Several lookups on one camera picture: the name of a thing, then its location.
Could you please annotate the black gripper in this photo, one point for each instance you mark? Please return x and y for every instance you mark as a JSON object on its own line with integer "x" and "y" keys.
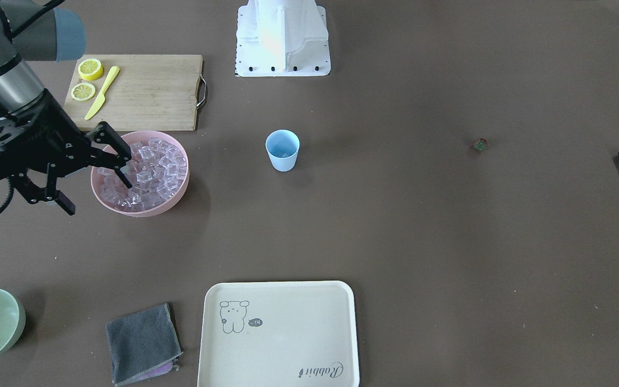
{"x": 51, "y": 129}

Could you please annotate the red strawberry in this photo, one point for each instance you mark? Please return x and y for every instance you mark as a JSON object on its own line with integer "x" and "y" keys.
{"x": 480, "y": 145}

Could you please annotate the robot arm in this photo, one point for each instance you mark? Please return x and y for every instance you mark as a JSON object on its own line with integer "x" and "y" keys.
{"x": 31, "y": 31}

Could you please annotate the clear ice cubes pile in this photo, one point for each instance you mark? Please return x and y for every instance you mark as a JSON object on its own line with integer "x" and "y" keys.
{"x": 153, "y": 172}

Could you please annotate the light blue cup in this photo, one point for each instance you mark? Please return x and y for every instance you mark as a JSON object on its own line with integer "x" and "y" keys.
{"x": 283, "y": 148}

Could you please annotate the yellow plastic knife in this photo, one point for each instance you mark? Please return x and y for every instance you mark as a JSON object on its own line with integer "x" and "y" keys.
{"x": 100, "y": 99}

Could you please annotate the pink bowl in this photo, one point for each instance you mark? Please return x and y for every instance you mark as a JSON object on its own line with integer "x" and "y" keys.
{"x": 180, "y": 185}

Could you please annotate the bamboo cutting board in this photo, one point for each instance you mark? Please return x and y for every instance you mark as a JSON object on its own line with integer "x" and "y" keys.
{"x": 151, "y": 93}

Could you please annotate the lemon half lower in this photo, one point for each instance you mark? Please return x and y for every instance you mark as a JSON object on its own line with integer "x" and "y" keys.
{"x": 90, "y": 69}

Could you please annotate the grey folded cloth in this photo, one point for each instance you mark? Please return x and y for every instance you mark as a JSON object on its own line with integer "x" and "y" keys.
{"x": 143, "y": 345}

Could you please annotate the cream rabbit tray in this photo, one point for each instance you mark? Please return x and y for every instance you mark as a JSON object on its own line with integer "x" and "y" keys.
{"x": 292, "y": 333}

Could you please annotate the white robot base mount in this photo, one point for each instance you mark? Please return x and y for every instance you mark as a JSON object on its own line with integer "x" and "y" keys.
{"x": 282, "y": 39}

